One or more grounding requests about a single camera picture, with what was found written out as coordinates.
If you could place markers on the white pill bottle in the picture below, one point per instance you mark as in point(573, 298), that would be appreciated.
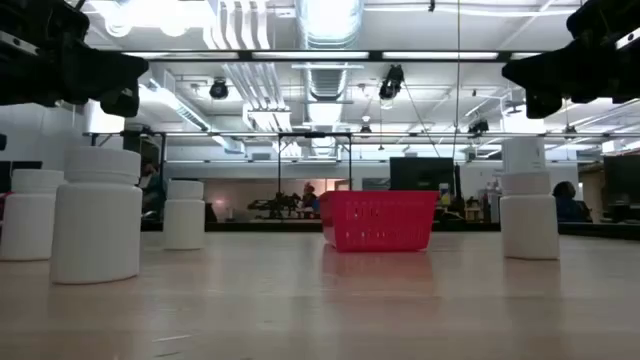
point(27, 225)
point(184, 220)
point(97, 225)
point(529, 225)

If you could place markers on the red plastic basket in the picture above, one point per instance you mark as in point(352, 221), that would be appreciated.
point(380, 220)

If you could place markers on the black background robot arm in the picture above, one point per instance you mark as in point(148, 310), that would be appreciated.
point(275, 204)

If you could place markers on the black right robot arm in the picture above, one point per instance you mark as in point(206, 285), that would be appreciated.
point(625, 80)

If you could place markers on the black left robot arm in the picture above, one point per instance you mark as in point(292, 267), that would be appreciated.
point(20, 85)

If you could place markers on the white background pillar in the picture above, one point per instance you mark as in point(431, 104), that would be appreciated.
point(523, 152)

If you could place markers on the person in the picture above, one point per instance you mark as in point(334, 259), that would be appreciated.
point(151, 187)
point(567, 205)
point(309, 199)

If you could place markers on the black hanging ceiling camera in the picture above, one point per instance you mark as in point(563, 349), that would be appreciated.
point(478, 126)
point(218, 90)
point(391, 82)

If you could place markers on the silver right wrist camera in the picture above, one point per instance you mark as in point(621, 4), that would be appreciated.
point(629, 39)

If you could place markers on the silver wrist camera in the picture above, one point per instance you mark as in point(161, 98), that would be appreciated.
point(629, 39)
point(17, 43)

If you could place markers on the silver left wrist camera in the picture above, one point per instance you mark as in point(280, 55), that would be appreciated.
point(17, 43)

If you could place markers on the black metal table frame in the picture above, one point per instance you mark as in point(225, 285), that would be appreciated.
point(250, 226)

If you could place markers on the silver ventilation duct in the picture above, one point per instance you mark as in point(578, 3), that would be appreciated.
point(327, 25)

